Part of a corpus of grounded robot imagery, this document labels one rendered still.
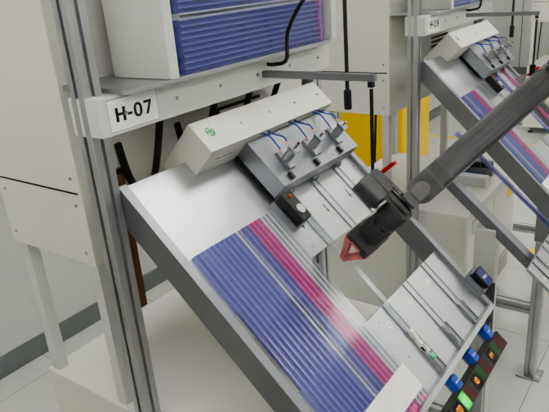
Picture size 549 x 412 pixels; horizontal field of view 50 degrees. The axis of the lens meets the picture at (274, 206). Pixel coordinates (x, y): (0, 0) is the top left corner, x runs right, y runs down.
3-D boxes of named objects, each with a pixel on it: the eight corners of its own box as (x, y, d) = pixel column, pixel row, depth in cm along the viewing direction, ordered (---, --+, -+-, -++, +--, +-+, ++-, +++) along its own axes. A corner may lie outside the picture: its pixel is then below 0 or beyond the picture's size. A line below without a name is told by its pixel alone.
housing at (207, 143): (305, 136, 166) (332, 102, 156) (185, 192, 129) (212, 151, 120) (287, 116, 167) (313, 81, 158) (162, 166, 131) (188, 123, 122)
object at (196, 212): (377, 210, 160) (388, 199, 157) (220, 330, 111) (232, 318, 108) (297, 123, 166) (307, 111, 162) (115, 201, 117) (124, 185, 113)
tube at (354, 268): (433, 357, 130) (436, 356, 129) (430, 360, 129) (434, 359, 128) (284, 188, 138) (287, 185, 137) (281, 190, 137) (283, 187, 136)
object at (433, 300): (478, 311, 152) (487, 305, 150) (358, 487, 104) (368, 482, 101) (428, 255, 155) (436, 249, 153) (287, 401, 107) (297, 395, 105)
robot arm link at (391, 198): (408, 221, 117) (418, 210, 122) (385, 195, 118) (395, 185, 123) (386, 239, 122) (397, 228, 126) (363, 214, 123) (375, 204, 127)
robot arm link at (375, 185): (435, 190, 116) (430, 191, 125) (395, 148, 118) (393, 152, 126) (390, 230, 118) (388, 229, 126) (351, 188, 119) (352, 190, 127)
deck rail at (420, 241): (477, 315, 155) (494, 304, 151) (475, 319, 154) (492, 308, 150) (301, 122, 167) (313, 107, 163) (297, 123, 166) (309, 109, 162)
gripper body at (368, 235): (343, 236, 125) (364, 217, 121) (365, 219, 133) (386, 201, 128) (363, 260, 124) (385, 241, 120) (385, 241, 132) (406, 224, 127)
